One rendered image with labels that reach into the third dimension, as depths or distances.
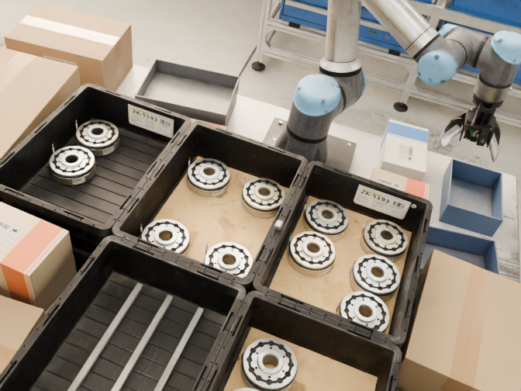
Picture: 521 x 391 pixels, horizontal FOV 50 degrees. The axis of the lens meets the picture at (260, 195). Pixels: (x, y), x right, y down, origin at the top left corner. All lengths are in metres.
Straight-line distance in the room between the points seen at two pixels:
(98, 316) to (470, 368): 0.73
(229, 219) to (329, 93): 0.43
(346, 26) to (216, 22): 2.19
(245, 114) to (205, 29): 1.82
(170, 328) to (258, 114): 0.88
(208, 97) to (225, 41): 1.74
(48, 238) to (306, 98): 0.71
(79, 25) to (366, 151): 0.96
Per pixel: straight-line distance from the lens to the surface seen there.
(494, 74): 1.41
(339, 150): 1.68
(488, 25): 2.96
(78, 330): 1.15
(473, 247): 1.59
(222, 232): 1.28
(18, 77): 1.60
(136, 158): 1.44
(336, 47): 1.55
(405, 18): 1.31
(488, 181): 1.80
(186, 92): 1.78
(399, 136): 1.72
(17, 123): 1.46
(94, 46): 1.78
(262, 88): 3.14
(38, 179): 1.41
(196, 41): 3.46
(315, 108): 1.46
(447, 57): 1.29
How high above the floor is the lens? 1.81
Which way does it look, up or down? 46 degrees down
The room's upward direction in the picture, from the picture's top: 11 degrees clockwise
